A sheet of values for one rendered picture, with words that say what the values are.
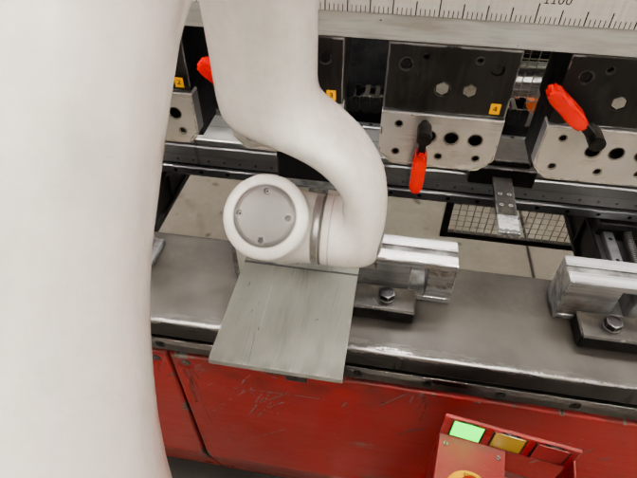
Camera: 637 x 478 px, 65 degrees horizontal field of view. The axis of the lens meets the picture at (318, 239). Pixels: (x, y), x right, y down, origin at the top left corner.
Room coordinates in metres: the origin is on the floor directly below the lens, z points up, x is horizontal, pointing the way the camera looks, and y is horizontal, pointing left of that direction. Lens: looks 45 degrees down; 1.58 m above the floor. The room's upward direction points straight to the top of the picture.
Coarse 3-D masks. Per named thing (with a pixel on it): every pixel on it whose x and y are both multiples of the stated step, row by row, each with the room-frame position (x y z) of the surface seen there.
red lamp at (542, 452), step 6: (534, 450) 0.32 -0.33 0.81; (540, 450) 0.32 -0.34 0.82; (546, 450) 0.31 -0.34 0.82; (552, 450) 0.31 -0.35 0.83; (558, 450) 0.31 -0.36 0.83; (534, 456) 0.32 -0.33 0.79; (540, 456) 0.31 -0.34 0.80; (546, 456) 0.31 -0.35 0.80; (552, 456) 0.31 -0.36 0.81; (558, 456) 0.31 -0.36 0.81; (564, 456) 0.31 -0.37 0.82; (552, 462) 0.31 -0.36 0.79; (558, 462) 0.31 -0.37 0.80
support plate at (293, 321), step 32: (256, 288) 0.48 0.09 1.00; (288, 288) 0.48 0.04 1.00; (320, 288) 0.48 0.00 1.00; (352, 288) 0.48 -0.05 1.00; (224, 320) 0.43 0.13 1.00; (256, 320) 0.43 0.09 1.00; (288, 320) 0.43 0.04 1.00; (320, 320) 0.43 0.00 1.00; (224, 352) 0.37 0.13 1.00; (256, 352) 0.37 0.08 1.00; (288, 352) 0.37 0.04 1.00; (320, 352) 0.37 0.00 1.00
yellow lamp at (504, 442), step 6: (498, 438) 0.33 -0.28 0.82; (504, 438) 0.33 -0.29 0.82; (510, 438) 0.33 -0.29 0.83; (516, 438) 0.33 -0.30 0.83; (492, 444) 0.34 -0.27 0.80; (498, 444) 0.33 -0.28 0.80; (504, 444) 0.33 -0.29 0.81; (510, 444) 0.33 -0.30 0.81; (516, 444) 0.33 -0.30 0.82; (522, 444) 0.32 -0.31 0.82; (510, 450) 0.33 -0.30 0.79; (516, 450) 0.32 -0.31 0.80
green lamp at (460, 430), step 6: (456, 426) 0.35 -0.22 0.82; (462, 426) 0.35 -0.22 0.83; (468, 426) 0.35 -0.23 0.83; (450, 432) 0.35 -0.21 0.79; (456, 432) 0.35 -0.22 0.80; (462, 432) 0.35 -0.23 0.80; (468, 432) 0.35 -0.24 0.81; (474, 432) 0.34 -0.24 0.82; (480, 432) 0.34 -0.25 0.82; (468, 438) 0.35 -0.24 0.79; (474, 438) 0.34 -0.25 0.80
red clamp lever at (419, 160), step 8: (424, 120) 0.55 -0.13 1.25; (424, 128) 0.53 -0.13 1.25; (424, 136) 0.51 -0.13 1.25; (424, 144) 0.51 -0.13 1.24; (416, 152) 0.53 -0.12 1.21; (424, 152) 0.52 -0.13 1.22; (416, 160) 0.52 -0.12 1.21; (424, 160) 0.52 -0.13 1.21; (416, 168) 0.52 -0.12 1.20; (424, 168) 0.52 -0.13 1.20; (416, 176) 0.52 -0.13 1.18; (424, 176) 0.52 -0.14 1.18; (416, 184) 0.52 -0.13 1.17; (416, 192) 0.52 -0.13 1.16
